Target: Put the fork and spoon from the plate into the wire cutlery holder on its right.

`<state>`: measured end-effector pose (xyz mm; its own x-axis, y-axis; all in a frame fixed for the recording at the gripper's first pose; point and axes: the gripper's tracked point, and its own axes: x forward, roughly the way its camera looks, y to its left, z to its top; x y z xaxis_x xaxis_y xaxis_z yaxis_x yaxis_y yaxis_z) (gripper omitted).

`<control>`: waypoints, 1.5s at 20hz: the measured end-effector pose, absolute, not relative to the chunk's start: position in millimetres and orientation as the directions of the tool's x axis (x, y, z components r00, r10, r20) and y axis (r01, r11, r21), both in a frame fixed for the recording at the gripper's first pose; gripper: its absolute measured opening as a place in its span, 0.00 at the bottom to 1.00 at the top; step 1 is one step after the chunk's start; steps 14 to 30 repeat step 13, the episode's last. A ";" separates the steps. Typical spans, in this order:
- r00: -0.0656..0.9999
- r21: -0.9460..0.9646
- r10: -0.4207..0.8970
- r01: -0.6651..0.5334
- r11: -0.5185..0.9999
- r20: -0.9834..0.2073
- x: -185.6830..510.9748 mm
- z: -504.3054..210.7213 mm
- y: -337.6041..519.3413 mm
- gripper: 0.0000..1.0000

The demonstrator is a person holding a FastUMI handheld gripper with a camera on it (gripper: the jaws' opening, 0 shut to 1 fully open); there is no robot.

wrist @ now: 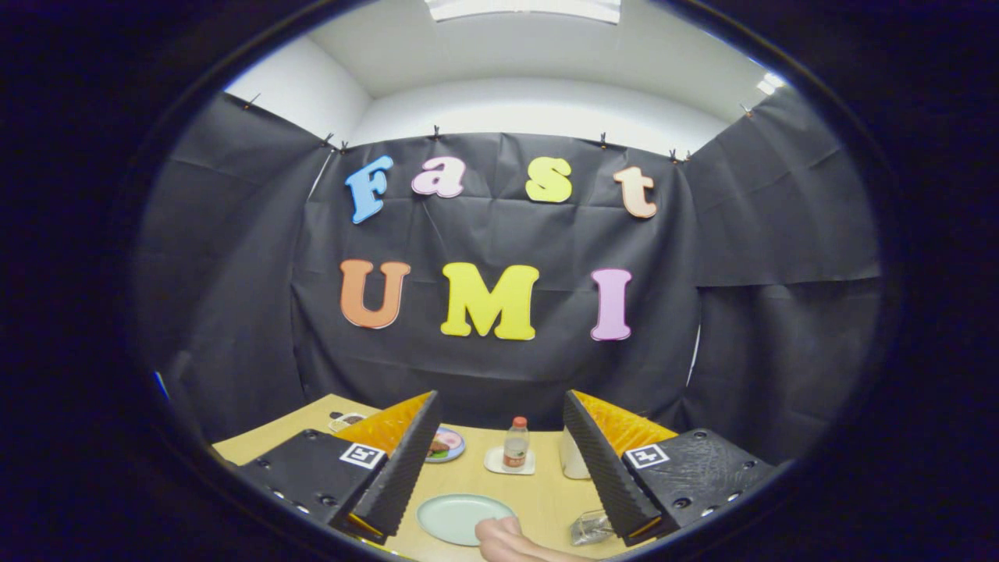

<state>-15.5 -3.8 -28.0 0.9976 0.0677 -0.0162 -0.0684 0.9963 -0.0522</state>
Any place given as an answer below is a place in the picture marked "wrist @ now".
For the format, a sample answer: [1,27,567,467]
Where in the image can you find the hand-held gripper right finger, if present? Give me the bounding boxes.
[562,389,778,547]

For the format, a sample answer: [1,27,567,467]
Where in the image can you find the large ceiling light panel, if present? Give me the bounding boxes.
[425,0,623,24]

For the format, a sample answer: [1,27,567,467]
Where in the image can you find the white toaster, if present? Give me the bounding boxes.
[559,425,592,479]

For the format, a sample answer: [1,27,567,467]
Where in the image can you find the white square coaster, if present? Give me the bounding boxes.
[484,446,537,475]

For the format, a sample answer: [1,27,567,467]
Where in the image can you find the light green plate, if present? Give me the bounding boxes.
[416,493,517,547]

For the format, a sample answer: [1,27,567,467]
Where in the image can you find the clear water bottle red cap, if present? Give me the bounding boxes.
[503,416,530,471]

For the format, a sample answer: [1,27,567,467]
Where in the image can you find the metal wire cutlery basket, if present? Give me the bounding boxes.
[570,510,617,546]

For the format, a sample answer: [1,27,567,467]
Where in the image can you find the blue plate with food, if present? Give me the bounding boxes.
[425,426,466,463]

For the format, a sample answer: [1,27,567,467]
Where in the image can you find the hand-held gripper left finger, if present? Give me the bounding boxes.
[238,390,443,545]

